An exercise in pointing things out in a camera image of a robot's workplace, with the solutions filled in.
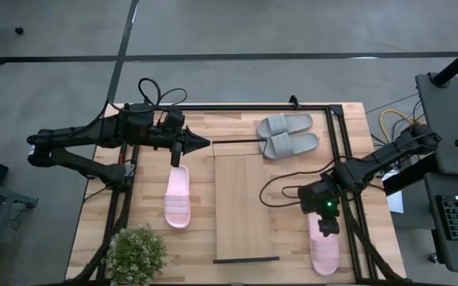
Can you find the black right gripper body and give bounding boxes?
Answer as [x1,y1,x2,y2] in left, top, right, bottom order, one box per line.
[315,186,340,218]

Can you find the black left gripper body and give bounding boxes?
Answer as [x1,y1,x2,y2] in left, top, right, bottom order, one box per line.
[151,118,187,168]

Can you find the pink rubber slide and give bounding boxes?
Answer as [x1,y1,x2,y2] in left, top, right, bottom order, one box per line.
[306,212,340,276]
[163,164,192,230]

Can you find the grey rubber slide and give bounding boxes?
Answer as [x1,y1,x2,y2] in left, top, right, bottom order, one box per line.
[256,113,314,139]
[258,133,320,160]

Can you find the light wooden board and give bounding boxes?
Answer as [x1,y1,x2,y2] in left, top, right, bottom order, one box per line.
[212,138,281,265]

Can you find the white paper sheet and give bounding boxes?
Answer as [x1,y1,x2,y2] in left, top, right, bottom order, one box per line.
[386,192,405,215]

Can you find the green potted plant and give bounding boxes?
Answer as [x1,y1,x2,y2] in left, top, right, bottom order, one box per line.
[104,223,169,286]

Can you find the grey metal side table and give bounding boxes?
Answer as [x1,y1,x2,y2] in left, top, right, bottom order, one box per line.
[0,178,39,286]

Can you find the black pole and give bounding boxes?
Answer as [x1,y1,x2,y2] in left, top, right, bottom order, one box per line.
[430,36,458,87]

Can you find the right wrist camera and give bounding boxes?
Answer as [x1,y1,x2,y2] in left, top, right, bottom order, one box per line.
[297,184,320,215]

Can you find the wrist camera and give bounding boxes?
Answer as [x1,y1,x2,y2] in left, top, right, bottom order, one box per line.
[163,109,186,134]
[297,184,320,215]

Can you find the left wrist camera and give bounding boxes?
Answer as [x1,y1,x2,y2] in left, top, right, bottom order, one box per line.
[163,109,186,134]

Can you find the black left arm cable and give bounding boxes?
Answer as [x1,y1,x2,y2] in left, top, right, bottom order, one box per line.
[138,77,188,110]

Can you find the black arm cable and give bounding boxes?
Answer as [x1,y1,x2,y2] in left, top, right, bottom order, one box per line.
[138,77,188,110]
[258,155,349,208]

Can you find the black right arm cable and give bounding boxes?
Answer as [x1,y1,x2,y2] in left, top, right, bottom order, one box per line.
[258,155,349,208]

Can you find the black aluminium table frame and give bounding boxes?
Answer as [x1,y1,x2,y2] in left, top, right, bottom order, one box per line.
[66,95,407,286]

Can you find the yellow cable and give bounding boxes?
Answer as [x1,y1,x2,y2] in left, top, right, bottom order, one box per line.
[378,109,417,143]

